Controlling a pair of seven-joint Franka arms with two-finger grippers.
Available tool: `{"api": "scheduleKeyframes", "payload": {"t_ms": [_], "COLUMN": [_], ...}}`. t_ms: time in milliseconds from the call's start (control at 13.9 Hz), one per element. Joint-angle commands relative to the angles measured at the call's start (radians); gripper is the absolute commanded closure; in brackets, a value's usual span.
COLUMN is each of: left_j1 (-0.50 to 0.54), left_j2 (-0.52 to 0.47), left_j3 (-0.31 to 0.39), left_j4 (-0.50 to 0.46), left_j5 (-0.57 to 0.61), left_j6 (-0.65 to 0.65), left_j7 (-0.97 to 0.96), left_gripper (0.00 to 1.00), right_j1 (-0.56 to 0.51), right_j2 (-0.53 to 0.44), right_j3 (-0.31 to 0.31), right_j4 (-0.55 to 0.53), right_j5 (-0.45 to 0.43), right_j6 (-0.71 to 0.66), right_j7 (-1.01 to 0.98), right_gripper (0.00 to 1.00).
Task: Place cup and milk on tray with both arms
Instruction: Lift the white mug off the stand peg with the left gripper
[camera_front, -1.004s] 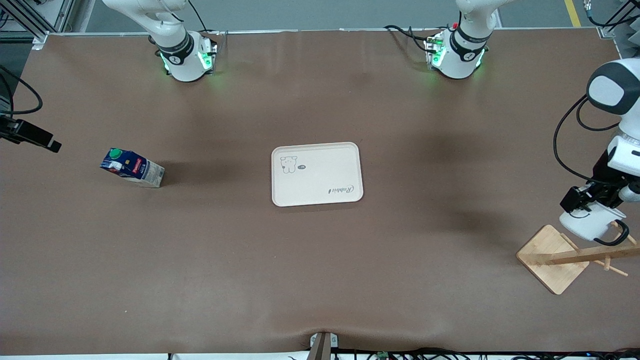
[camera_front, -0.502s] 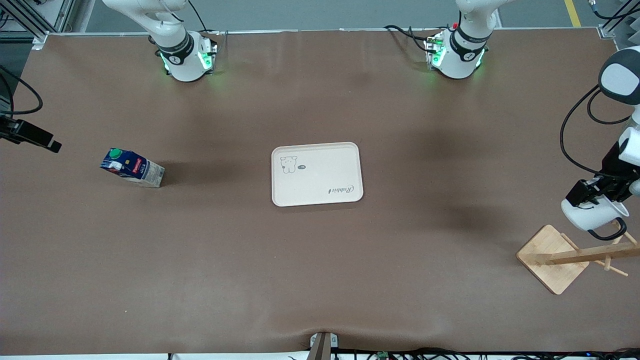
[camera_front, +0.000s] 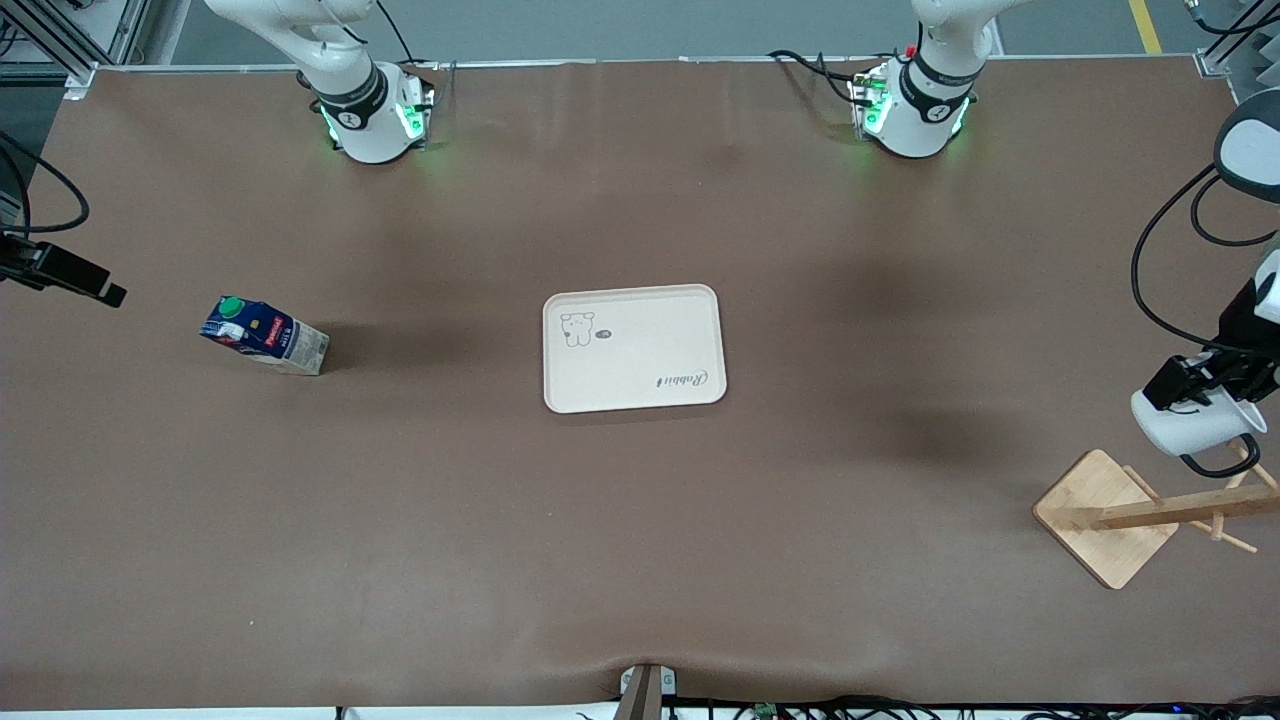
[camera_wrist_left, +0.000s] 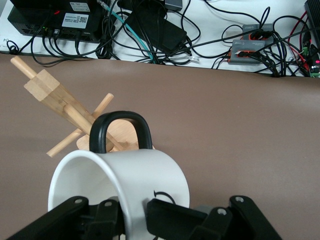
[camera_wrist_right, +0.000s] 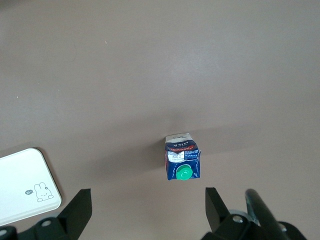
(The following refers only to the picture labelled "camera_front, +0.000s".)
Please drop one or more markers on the aluminium frame profile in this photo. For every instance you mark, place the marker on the aluminium frame profile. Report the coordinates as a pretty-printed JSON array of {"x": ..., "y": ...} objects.
[
  {"x": 60, "y": 40},
  {"x": 1215, "y": 62}
]

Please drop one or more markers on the grey metal table bracket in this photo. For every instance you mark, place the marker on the grey metal table bracket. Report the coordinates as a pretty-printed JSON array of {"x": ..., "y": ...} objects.
[{"x": 645, "y": 695}]

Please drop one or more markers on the white rabbit print tray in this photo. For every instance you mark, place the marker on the white rabbit print tray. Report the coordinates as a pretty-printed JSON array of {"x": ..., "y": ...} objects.
[{"x": 640, "y": 350}]

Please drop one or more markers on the wooden mug tree stand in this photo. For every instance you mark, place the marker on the wooden mug tree stand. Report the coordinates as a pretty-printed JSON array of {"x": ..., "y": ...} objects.
[{"x": 1105, "y": 530}]

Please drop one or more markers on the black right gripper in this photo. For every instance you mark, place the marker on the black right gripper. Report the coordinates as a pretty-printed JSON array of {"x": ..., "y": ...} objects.
[{"x": 22, "y": 255}]

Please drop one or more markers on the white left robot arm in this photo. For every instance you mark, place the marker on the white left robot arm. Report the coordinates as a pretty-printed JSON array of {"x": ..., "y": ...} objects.
[{"x": 925, "y": 110}]

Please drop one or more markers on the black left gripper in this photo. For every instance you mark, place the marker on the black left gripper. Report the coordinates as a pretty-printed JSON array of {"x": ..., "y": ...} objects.
[{"x": 1243, "y": 331}]

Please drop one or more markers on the blue milk carton green cap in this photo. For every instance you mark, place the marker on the blue milk carton green cap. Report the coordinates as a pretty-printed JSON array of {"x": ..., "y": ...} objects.
[{"x": 270, "y": 340}]

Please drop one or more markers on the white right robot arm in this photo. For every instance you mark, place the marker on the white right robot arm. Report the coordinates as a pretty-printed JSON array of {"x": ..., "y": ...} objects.
[{"x": 360, "y": 110}]

